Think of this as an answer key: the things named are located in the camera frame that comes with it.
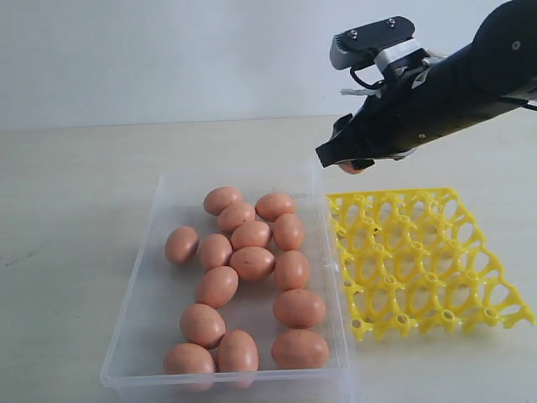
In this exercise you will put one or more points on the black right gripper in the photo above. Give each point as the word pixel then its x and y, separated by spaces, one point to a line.
pixel 418 102

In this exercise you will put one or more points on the brown egg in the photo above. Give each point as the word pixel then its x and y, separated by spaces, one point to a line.
pixel 253 263
pixel 271 206
pixel 181 245
pixel 220 198
pixel 355 167
pixel 203 325
pixel 251 234
pixel 292 270
pixel 237 352
pixel 300 349
pixel 235 215
pixel 288 232
pixel 189 358
pixel 299 308
pixel 217 287
pixel 215 251

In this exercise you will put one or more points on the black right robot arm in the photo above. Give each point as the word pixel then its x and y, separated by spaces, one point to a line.
pixel 501 62

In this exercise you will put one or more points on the yellow plastic egg tray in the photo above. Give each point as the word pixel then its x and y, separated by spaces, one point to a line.
pixel 413 260

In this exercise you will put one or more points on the clear plastic container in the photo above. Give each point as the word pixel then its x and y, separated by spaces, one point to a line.
pixel 158 292

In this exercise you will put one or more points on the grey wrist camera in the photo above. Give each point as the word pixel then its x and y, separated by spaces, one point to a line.
pixel 380 43

